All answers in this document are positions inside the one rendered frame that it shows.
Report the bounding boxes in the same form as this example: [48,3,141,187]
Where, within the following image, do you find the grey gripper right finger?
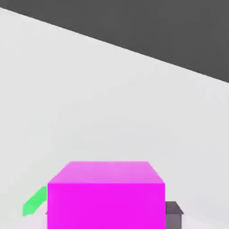
[165,201,196,229]

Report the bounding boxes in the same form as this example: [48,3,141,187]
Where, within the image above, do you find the small magenta cube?
[47,161,166,229]

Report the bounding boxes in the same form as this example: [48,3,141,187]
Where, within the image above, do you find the small green cube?
[22,185,48,217]

